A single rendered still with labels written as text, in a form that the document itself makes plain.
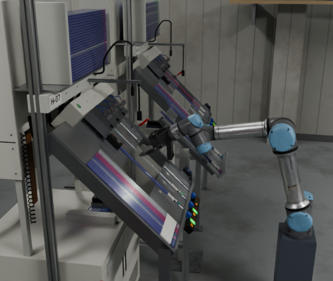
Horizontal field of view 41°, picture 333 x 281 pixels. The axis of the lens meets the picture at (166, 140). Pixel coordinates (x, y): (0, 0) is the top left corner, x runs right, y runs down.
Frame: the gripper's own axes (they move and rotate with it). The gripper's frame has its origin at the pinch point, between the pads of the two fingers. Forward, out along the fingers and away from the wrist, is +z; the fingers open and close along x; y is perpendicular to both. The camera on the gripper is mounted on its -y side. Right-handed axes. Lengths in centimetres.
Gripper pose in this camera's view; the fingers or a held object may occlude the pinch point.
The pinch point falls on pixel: (142, 155)
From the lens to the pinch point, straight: 227.1
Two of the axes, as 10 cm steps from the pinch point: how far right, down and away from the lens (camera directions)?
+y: -5.2, -8.3, -2.0
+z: -8.3, 4.5, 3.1
